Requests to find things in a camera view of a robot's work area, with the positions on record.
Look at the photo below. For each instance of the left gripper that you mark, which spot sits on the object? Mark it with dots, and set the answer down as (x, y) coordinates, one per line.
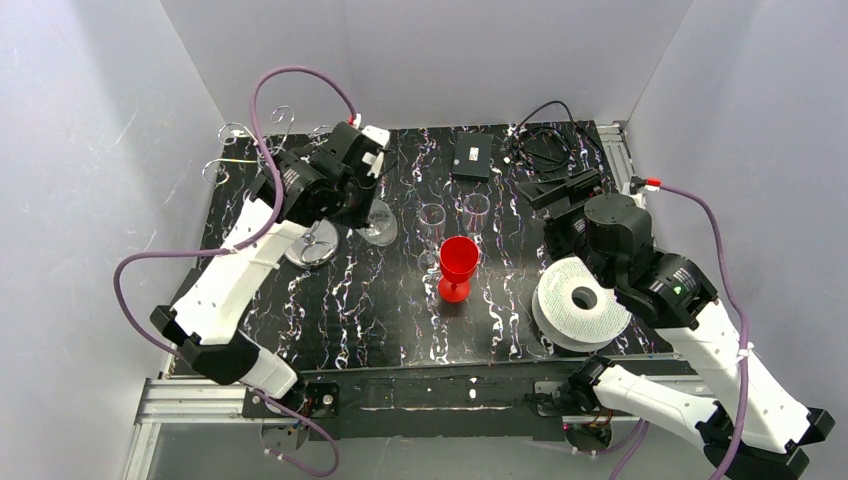
(361, 204)

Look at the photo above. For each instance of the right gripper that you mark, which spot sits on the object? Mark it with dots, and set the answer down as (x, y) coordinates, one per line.
(556, 195)

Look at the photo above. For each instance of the clear wine glass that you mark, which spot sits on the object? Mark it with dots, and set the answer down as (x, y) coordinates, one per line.
(431, 220)
(382, 227)

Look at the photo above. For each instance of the clear champagne flute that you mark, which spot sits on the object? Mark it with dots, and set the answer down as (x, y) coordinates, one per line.
(475, 211)

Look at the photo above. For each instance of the red wine glass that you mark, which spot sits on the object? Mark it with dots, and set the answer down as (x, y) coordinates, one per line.
(458, 260)

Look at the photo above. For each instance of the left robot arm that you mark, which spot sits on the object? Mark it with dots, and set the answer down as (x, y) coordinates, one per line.
(335, 181)

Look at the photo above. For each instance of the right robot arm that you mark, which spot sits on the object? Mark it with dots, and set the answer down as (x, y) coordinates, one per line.
(749, 427)

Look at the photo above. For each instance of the chrome wine glass rack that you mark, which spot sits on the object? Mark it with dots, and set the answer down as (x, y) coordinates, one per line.
(317, 246)

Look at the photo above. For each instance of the black box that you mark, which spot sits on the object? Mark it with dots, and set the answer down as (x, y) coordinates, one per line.
(472, 157)

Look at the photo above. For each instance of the white filament spool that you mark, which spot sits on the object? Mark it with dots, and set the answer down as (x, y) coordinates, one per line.
(573, 311)

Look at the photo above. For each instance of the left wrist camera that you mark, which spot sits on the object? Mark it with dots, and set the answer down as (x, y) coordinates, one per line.
(369, 157)

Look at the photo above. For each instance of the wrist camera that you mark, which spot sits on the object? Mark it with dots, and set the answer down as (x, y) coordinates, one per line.
(369, 157)
(640, 186)

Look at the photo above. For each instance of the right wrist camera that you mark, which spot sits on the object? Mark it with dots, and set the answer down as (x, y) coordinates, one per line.
(640, 186)

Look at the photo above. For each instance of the aluminium frame rail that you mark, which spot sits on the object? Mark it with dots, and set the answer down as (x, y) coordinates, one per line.
(175, 419)

